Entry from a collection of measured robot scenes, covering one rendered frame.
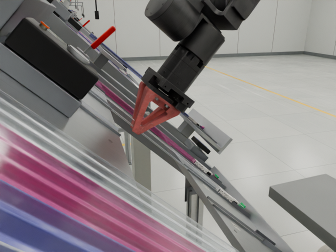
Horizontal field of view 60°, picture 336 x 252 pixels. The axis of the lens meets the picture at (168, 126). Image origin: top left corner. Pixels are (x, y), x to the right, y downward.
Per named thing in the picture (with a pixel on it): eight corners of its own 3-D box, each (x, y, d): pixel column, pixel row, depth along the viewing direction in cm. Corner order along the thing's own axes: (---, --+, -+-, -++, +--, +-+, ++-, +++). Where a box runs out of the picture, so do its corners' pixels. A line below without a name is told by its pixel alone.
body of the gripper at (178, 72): (156, 87, 41) (187, 45, 41) (142, 74, 51) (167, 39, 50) (188, 112, 44) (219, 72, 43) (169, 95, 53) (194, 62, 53)
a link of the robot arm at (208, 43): (235, 39, 45) (215, 33, 50) (208, 9, 41) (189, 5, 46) (207, 75, 46) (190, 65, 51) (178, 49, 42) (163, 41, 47)
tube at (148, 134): (237, 207, 62) (241, 204, 62) (241, 211, 60) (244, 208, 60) (20, 37, 40) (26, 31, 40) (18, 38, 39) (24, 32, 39)
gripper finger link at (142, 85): (120, 129, 43) (158, 78, 42) (115, 114, 50) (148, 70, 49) (155, 151, 46) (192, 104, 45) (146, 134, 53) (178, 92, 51)
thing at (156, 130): (212, 178, 71) (216, 174, 71) (215, 181, 70) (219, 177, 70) (25, 28, 49) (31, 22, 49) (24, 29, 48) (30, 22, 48)
